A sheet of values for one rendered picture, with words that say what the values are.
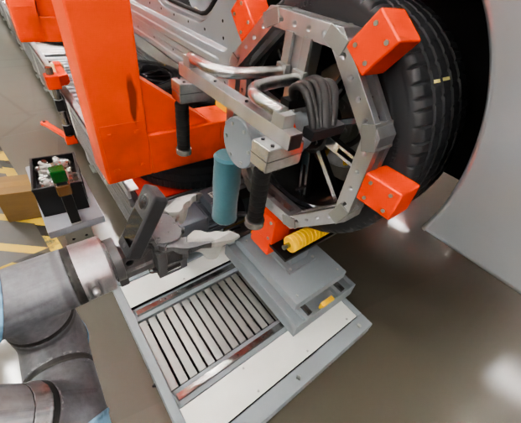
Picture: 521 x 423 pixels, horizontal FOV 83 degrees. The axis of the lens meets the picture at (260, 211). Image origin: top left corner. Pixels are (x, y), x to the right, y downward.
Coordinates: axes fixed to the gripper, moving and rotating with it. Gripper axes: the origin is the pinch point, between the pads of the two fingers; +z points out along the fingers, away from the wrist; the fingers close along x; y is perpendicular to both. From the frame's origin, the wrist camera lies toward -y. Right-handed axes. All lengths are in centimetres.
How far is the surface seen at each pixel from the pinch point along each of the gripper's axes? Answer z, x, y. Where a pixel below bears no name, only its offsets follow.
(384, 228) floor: 134, -14, 83
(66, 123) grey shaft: -2, -183, 63
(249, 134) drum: 15.7, -12.8, -6.4
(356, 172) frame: 31.1, 7.4, -3.7
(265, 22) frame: 29.8, -29.0, -25.3
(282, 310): 32, -1, 66
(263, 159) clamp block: 8.1, 1.4, -9.7
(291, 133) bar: 11.8, 3.3, -15.0
